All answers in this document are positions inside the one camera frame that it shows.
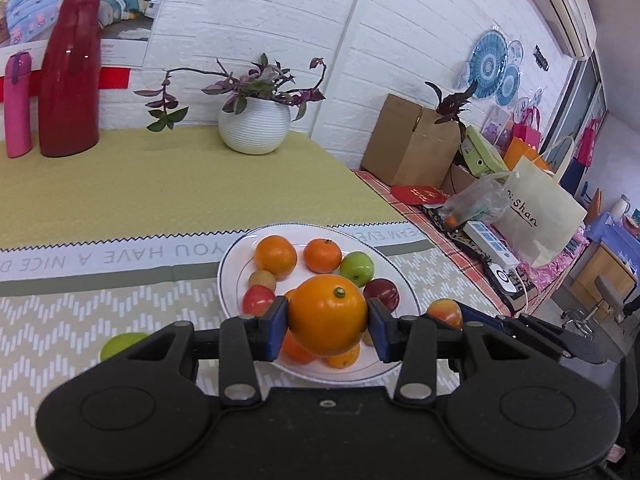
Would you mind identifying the pink gift bag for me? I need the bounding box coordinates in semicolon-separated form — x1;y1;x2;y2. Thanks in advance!
511;105;543;148

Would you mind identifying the red envelope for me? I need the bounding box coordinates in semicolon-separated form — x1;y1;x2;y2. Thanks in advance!
390;185;451;206

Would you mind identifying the white string bag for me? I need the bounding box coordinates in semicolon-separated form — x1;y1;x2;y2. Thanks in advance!
542;135;576;181

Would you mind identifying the oval green fruit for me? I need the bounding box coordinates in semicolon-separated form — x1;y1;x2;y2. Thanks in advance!
100;332;151;363

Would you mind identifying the pink bottle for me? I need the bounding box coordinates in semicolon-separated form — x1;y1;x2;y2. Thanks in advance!
4;51;35;158

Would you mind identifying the purple picture card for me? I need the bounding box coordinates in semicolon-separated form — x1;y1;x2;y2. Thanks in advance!
481;107;513;148

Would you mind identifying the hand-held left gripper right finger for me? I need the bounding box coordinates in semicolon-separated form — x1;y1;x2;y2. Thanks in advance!
367;297;521;408

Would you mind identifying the red apple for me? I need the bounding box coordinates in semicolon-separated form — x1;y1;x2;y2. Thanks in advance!
242;284;277;317

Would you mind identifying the white power strip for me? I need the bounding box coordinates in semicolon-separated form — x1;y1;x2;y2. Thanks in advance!
462;220;521;271

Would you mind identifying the yellow orange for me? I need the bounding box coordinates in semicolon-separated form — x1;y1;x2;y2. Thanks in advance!
325;342;361;370

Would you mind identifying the red tomato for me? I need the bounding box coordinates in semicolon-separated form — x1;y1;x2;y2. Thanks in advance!
426;298;464;330

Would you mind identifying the beige chevron table mat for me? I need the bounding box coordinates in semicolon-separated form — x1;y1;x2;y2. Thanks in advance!
0;227;501;461

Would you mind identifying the wall calendar poster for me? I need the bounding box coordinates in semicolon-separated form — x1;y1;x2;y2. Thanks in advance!
0;0;181;91

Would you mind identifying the white air conditioner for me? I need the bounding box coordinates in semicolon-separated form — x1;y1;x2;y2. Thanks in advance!
515;0;598;61

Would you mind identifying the large cardboard box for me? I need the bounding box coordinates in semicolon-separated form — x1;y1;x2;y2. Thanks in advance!
361;93;468;188

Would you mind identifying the clear plastic bag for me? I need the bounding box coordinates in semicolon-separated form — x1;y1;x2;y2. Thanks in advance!
440;172;518;226

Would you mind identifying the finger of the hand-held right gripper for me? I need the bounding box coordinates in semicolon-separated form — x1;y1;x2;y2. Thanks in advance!
457;302;571;361

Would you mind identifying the orange paper bag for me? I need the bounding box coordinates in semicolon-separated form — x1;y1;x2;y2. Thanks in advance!
502;137;551;173

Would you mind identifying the dark red plum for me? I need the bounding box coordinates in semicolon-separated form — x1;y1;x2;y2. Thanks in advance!
362;278;400;311

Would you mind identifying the beige tote bag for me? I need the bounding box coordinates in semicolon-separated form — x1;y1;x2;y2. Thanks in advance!
492;156;588;268

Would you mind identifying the white plate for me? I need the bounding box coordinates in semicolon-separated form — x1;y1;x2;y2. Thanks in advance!
217;224;421;383

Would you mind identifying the red and blue bag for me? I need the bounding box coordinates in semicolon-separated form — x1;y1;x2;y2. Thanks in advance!
575;117;603;166

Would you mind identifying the grey office chair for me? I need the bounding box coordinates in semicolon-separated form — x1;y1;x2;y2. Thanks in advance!
560;275;640;331

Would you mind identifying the large blue round wall decoration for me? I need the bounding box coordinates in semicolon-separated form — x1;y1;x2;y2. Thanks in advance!
460;30;510;100

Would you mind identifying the wooden cabinet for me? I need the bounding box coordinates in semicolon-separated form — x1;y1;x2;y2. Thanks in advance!
570;240;638;316

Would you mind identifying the blue cloth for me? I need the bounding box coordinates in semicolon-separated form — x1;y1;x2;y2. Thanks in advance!
587;212;640;281

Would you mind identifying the pink floral cloth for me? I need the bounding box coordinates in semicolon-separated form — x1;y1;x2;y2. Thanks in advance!
520;225;591;306

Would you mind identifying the red thermos jug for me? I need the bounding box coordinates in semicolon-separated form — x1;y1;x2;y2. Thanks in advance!
39;0;103;158

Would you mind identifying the red plaid cloth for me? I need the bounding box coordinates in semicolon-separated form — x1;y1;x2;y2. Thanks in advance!
352;169;531;311

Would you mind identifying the medium blue round wall decoration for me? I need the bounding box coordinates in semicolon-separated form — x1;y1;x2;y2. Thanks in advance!
497;65;521;108

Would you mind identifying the olive green table mat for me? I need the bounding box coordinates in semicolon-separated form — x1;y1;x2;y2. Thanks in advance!
0;125;406;251

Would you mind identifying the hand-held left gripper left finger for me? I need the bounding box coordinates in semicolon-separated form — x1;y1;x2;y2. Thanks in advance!
117;295;291;408

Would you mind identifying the potted plant white ribbed pot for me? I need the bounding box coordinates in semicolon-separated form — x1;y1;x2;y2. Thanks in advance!
134;52;328;155

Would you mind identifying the round green fruit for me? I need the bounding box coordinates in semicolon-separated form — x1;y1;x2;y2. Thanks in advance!
340;251;375;288

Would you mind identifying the dark purple plant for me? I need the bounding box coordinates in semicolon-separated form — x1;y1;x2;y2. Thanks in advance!
424;80;478;126

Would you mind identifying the small cardboard box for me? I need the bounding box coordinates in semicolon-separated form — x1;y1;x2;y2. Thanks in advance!
440;162;481;196

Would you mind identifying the green box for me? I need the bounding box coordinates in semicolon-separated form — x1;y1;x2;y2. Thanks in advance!
460;125;511;177

